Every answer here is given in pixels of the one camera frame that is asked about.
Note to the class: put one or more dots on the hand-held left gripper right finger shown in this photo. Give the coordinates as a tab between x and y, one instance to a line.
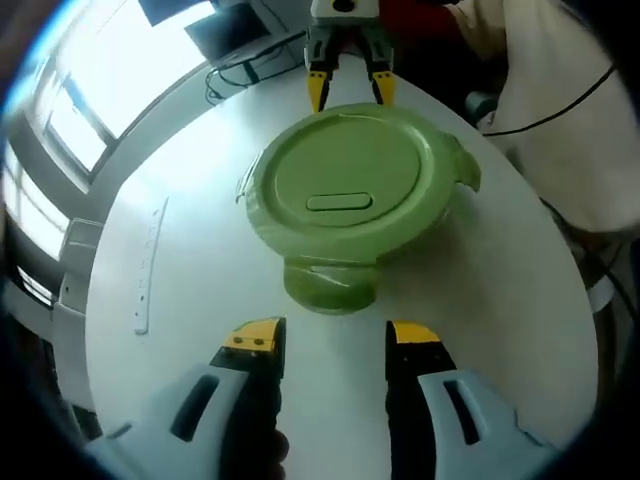
410	400

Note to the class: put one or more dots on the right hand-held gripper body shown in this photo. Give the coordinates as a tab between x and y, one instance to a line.
345	10

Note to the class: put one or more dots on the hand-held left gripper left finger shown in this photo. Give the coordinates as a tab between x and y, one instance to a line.
260	395

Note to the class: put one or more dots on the green container lid with latches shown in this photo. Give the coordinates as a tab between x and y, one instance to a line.
345	170

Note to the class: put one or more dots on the person's left hand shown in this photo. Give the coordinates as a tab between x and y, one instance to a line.
281	452

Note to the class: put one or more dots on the black laptop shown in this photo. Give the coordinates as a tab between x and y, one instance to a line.
230	30

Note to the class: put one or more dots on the white office chair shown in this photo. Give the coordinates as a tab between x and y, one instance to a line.
75	350
80	237

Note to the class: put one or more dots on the office window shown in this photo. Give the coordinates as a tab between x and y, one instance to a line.
100	85

